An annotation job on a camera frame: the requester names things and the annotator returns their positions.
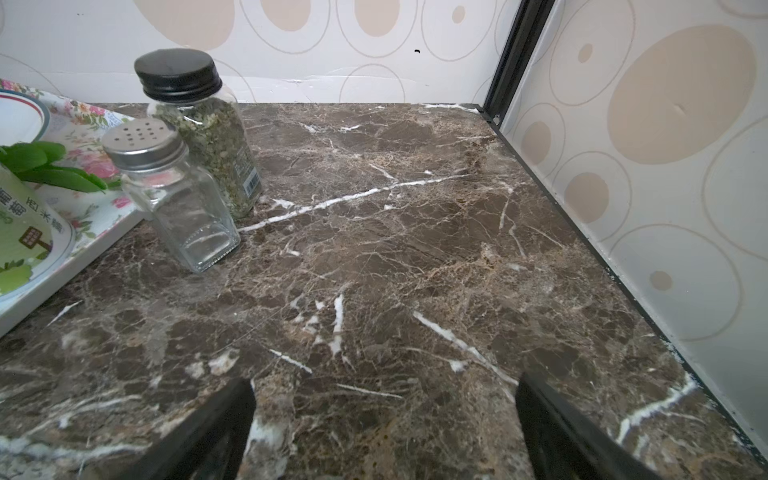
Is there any herb jar black lid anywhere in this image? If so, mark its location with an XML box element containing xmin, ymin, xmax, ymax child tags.
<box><xmin>134</xmin><ymin>48</ymin><xmax>262</xmax><ymax>219</ymax></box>

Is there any green tin can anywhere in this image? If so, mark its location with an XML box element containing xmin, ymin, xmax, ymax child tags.
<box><xmin>1</xmin><ymin>167</ymin><xmax>72</xmax><ymax>300</ymax></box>

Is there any white plate with rim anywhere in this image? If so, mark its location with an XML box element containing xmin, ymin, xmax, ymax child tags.
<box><xmin>0</xmin><ymin>89</ymin><xmax>50</xmax><ymax>146</ymax></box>

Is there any empty glass shaker silver lid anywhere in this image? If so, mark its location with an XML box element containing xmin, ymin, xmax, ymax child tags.
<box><xmin>101</xmin><ymin>118</ymin><xmax>241</xmax><ymax>273</ymax></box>

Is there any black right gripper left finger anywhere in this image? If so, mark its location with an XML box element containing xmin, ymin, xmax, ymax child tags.
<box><xmin>117</xmin><ymin>378</ymin><xmax>256</xmax><ymax>480</ymax></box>

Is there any green leaf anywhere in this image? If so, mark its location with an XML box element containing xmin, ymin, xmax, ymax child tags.
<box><xmin>1</xmin><ymin>141</ymin><xmax>121</xmax><ymax>193</ymax></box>

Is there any floral rectangular tray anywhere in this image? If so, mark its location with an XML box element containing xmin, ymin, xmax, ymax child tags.
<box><xmin>1</xmin><ymin>80</ymin><xmax>142</xmax><ymax>334</ymax></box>

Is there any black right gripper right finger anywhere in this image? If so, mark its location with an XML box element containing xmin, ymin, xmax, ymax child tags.
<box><xmin>515</xmin><ymin>373</ymin><xmax>659</xmax><ymax>480</ymax></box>

